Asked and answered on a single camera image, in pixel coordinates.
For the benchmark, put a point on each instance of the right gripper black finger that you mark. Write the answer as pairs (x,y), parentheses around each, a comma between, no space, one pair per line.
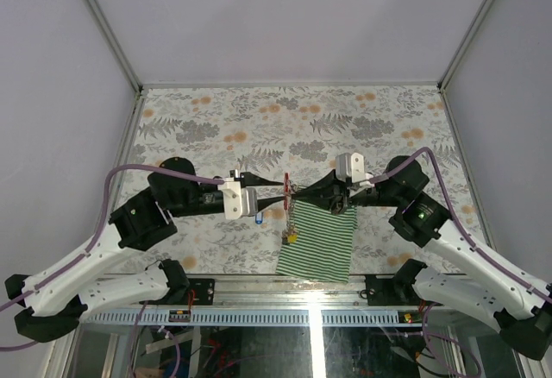
(324,189)
(326,204)

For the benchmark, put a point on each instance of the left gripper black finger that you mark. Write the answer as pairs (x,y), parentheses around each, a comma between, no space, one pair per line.
(263,203)
(252,180)

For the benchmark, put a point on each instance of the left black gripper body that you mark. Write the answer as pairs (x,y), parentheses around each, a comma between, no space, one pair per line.
(236,174)

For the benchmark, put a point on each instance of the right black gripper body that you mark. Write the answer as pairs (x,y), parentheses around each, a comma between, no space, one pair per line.
(362,198)

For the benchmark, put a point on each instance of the blue tagged key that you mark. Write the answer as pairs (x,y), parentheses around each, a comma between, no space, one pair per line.
(258,218)

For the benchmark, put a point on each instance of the red handled silver keyring carabiner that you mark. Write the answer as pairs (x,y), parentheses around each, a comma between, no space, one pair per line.
(288,202)

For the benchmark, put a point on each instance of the yellow tagged keys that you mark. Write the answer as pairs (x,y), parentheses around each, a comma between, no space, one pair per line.
(289,237)

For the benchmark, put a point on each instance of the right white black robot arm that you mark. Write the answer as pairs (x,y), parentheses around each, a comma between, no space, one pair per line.
(505,297)

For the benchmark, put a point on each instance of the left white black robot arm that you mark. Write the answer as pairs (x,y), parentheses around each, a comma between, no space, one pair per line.
(56,300)

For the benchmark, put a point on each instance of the green striped cloth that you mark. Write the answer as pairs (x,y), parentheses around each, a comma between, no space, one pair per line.
(323,248)

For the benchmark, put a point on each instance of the floral table mat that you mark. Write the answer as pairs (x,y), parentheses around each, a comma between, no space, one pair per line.
(270,131)

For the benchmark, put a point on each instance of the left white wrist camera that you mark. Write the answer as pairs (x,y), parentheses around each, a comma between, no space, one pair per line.
(237,199)

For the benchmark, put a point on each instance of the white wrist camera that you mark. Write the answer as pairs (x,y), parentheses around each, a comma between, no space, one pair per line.
(237,199)
(350,169)

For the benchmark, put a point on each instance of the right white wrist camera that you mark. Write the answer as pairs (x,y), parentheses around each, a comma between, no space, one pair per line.
(350,169)

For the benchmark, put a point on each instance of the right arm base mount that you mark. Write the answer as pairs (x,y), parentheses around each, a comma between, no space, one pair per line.
(396,290)

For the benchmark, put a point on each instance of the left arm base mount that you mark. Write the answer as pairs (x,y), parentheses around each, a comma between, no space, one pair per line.
(190,289)

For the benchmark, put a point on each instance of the white slotted cable duct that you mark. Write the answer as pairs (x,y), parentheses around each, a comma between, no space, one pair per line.
(216,317)

